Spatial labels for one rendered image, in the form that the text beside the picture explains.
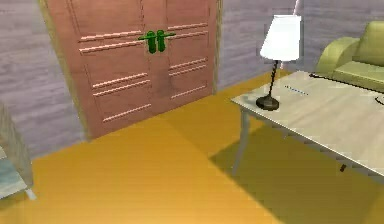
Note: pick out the pale grey cabinet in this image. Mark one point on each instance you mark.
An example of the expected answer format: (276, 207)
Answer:
(11, 160)

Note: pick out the thin blue pen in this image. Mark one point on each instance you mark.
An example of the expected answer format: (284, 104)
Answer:
(296, 90)

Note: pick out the green sofa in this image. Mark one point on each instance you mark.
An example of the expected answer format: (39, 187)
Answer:
(356, 60)

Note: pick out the black curved thing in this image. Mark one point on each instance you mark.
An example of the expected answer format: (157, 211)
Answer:
(380, 100)

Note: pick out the pink double room door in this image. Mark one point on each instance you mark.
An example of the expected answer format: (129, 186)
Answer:
(120, 66)

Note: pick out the pale grey table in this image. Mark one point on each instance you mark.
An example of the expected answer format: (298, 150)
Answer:
(333, 113)

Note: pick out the white shade table lamp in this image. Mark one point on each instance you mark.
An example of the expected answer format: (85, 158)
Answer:
(281, 38)

